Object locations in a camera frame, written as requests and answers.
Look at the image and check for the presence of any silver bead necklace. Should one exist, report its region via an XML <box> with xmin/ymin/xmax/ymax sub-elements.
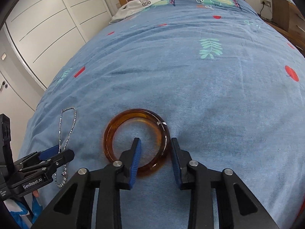
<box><xmin>54</xmin><ymin>107</ymin><xmax>78</xmax><ymax>189</ymax></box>

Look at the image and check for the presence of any white garment on bed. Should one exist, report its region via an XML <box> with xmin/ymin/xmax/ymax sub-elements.
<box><xmin>109</xmin><ymin>0</ymin><xmax>162</xmax><ymax>24</ymax></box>

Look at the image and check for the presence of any blue gloved hand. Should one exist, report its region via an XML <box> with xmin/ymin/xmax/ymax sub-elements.
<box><xmin>4</xmin><ymin>190</ymin><xmax>43</xmax><ymax>228</ymax></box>

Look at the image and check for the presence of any amber bangle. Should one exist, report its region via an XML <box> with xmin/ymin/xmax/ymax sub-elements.
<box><xmin>102</xmin><ymin>109</ymin><xmax>171</xmax><ymax>177</ymax></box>

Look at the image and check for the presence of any white wardrobe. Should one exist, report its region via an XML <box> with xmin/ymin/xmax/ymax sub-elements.
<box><xmin>1</xmin><ymin>0</ymin><xmax>111</xmax><ymax>157</ymax></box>

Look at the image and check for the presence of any wooden drawer cabinet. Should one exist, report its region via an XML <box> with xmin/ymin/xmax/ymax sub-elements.
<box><xmin>266</xmin><ymin>0</ymin><xmax>305</xmax><ymax>56</ymax></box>

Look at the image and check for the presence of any blue patterned bed cover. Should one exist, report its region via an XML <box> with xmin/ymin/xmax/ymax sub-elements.
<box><xmin>19</xmin><ymin>0</ymin><xmax>304</xmax><ymax>228</ymax></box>

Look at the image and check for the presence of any wall power socket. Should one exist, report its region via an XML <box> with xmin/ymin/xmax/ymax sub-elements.
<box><xmin>260</xmin><ymin>0</ymin><xmax>271</xmax><ymax>7</ymax></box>

